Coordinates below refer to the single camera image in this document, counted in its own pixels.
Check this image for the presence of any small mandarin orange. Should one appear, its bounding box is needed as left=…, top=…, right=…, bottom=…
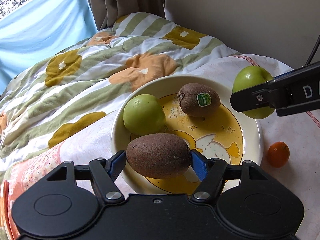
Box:
left=266, top=141, right=290, bottom=168

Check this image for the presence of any cream duck-print bowl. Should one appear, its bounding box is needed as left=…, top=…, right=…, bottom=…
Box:
left=111, top=75, right=263, bottom=195

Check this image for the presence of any black cable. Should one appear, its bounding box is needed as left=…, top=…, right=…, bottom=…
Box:
left=305, top=33, right=320, bottom=67

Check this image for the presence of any light blue window sheet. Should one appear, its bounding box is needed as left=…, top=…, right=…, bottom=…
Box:
left=1, top=0, right=98, bottom=91

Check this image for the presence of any green apple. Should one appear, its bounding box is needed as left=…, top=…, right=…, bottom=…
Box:
left=123, top=94, right=165, bottom=136
left=230, top=66, right=274, bottom=119

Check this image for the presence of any floral striped quilt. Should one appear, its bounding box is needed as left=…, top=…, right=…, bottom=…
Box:
left=1, top=12, right=236, bottom=171

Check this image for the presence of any brown kiwi with sticker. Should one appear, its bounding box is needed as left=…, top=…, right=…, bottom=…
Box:
left=177, top=83, right=221, bottom=117

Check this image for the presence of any white pink-bordered cloth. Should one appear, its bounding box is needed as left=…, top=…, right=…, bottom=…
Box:
left=0, top=53, right=320, bottom=240

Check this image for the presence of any plain brown kiwi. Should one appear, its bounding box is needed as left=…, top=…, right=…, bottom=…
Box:
left=126, top=133, right=191, bottom=179

